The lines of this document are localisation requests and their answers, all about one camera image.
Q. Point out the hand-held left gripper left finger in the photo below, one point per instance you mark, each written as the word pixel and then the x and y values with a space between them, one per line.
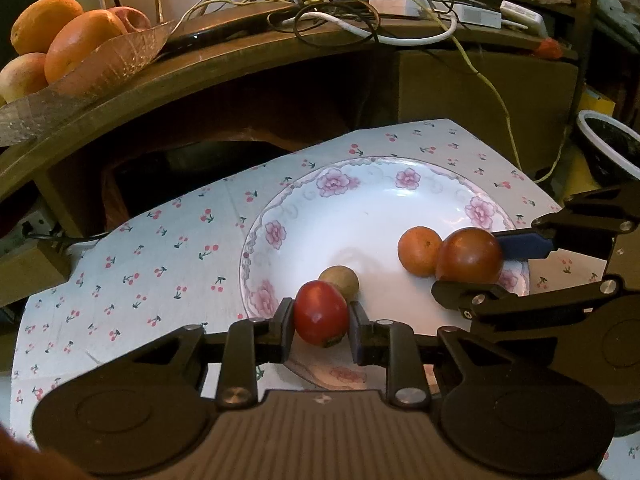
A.
pixel 287 332

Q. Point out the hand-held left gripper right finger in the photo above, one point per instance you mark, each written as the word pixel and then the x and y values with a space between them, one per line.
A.
pixel 356 332

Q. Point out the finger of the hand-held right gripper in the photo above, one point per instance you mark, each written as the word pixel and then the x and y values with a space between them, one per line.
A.
pixel 452 294
pixel 525 245

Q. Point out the bright red tomato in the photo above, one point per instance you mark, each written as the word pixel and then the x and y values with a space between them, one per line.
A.
pixel 320 313

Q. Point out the dark red tomato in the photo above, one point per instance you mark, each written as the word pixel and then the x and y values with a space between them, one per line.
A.
pixel 469 256

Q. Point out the white floral plate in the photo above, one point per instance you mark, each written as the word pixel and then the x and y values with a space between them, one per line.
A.
pixel 360 225

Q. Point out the small brown round fruit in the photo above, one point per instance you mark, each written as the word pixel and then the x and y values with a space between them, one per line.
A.
pixel 342 280

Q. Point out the small orange tangerine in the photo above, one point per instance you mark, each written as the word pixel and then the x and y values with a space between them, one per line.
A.
pixel 418 251

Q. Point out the black bowl with white rim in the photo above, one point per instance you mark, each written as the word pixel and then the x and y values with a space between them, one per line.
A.
pixel 612 147

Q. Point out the cherry print table mat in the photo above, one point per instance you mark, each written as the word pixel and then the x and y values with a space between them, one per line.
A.
pixel 165 270

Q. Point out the yellow packet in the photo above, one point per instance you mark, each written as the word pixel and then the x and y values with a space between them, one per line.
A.
pixel 599 101

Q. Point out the small red object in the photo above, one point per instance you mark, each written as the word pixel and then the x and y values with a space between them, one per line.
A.
pixel 548 48

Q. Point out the vertical wooden pole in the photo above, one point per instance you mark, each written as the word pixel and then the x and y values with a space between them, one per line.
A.
pixel 582 35

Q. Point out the white power plug block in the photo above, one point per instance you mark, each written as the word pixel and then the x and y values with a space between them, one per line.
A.
pixel 522 14

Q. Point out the white charger brick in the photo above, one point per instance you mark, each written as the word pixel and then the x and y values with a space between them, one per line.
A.
pixel 479 15

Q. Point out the wooden desk shelf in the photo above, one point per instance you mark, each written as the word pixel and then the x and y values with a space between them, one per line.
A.
pixel 240 75

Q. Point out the wooden block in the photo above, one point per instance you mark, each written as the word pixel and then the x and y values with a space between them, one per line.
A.
pixel 32 267

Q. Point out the flat white adapter box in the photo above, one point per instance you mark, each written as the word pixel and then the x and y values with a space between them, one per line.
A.
pixel 400 6

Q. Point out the clear glass fruit bowl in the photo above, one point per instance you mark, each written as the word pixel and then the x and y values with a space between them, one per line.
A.
pixel 107 67

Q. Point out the red apple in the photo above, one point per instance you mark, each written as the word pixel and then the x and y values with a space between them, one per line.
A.
pixel 134 17

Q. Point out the large orange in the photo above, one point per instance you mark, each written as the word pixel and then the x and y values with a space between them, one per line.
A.
pixel 82 45
pixel 45 22

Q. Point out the pale yellow-pink apple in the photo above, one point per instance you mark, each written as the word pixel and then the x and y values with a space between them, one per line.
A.
pixel 21 77

